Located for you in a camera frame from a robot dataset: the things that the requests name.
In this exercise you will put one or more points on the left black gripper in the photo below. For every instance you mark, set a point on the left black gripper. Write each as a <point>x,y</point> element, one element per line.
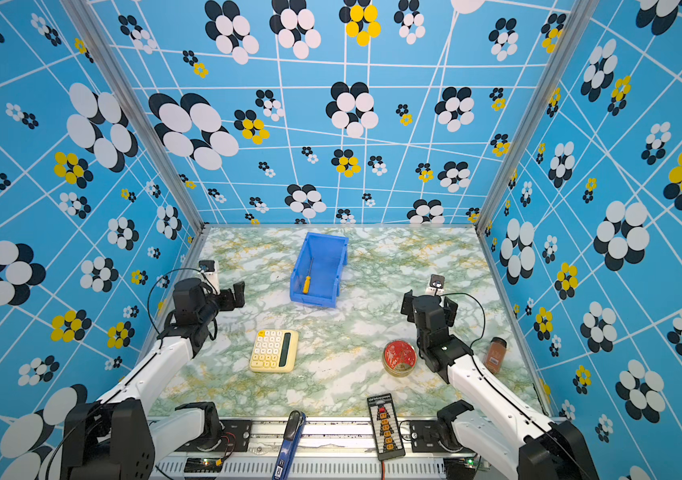
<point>227,304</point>

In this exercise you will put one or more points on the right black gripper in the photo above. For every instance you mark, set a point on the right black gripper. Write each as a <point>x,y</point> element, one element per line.
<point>412,303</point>

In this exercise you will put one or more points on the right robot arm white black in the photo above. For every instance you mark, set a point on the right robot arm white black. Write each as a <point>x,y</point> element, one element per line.
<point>491,420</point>

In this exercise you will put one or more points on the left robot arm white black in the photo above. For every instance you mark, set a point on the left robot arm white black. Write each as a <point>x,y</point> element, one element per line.
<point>112,438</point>

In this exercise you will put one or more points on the blue plastic bin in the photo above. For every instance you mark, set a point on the blue plastic bin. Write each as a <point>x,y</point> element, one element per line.
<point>330,255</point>

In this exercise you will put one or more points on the red round tin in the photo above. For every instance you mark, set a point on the red round tin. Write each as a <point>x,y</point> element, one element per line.
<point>399,358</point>

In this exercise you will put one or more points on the yellow calculator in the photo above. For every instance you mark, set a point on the yellow calculator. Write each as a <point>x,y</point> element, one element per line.
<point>274,351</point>

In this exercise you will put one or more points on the brown spice bottle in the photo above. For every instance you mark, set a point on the brown spice bottle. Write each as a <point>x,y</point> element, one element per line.
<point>495,355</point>

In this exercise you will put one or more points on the black remote orange buttons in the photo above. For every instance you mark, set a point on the black remote orange buttons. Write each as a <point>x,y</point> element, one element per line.
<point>386,430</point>

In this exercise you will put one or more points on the blue black utility knife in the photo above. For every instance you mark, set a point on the blue black utility knife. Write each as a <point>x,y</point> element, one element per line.
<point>291,438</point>

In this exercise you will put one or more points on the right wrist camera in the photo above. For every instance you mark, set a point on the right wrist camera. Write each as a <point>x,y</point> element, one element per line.
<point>436,285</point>

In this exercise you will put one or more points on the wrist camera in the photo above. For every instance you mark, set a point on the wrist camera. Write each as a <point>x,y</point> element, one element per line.
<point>210,272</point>
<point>436,285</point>

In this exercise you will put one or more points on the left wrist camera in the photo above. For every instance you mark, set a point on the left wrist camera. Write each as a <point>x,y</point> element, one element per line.
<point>210,272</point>

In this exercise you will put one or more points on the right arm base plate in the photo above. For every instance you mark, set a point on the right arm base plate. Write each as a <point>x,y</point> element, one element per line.
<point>432,436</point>

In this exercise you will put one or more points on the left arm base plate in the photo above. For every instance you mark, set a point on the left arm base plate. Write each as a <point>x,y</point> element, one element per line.
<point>230,435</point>

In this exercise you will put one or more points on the aluminium front rail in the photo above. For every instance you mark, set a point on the aluminium front rail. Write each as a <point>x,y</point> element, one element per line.
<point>329,448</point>

